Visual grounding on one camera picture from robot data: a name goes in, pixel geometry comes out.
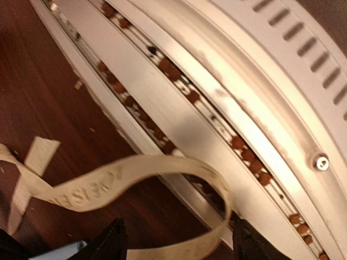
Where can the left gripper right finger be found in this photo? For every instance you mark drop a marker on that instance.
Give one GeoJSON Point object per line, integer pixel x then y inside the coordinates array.
{"type": "Point", "coordinates": [249, 244]}

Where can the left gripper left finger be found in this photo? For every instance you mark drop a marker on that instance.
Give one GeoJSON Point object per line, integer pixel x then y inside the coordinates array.
{"type": "Point", "coordinates": [112, 243]}

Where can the blue wrapping paper sheet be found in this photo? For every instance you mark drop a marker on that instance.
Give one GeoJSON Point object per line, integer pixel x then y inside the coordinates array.
{"type": "Point", "coordinates": [63, 252]}

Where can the beige printed ribbon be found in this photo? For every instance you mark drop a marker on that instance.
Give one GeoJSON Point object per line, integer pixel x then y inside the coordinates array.
{"type": "Point", "coordinates": [105, 184]}

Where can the front aluminium rail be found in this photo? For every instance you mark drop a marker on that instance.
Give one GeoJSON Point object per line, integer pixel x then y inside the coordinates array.
{"type": "Point", "coordinates": [256, 89]}

